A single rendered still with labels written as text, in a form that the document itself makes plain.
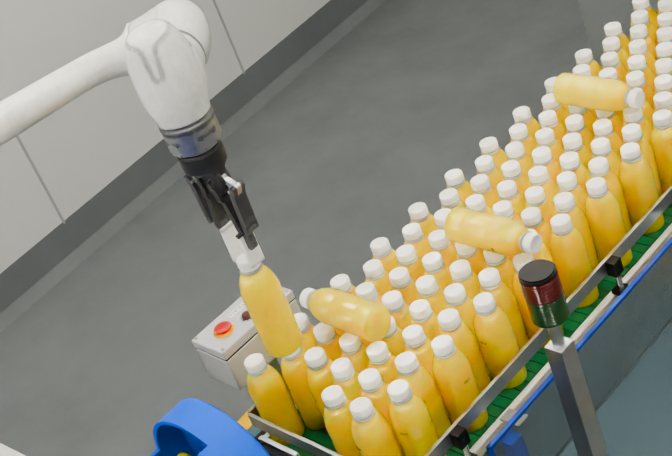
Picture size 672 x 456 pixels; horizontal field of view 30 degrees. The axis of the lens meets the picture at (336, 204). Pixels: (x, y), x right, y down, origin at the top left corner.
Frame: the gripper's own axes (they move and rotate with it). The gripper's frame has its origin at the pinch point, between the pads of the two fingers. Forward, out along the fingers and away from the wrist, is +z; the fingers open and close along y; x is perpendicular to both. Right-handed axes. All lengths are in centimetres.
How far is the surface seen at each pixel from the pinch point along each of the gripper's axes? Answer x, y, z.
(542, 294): 24, 40, 18
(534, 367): 35, 21, 51
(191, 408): -21.9, 0.8, 18.0
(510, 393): 28, 21, 51
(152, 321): 68, -204, 143
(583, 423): 25, 40, 48
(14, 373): 24, -237, 143
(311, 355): 5.7, -3.4, 31.5
